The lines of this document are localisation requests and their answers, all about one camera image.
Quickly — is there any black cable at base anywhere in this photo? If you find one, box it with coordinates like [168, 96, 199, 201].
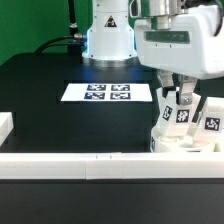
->
[34, 33, 88, 54]

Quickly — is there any white front fence bar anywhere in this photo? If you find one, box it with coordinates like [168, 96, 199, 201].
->
[0, 152, 224, 180]

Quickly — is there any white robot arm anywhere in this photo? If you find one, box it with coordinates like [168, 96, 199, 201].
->
[130, 0, 224, 105]

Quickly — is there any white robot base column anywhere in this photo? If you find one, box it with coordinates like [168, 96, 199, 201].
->
[82, 0, 138, 67]

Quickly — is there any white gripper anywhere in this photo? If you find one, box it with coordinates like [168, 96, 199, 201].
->
[134, 5, 224, 105]

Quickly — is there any white round stool seat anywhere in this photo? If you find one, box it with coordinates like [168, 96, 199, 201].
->
[150, 127, 220, 153]

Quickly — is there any white sheet with tags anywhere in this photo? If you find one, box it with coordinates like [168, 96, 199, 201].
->
[61, 83, 152, 102]

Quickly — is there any white right fence bar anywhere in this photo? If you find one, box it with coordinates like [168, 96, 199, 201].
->
[214, 128, 224, 153]

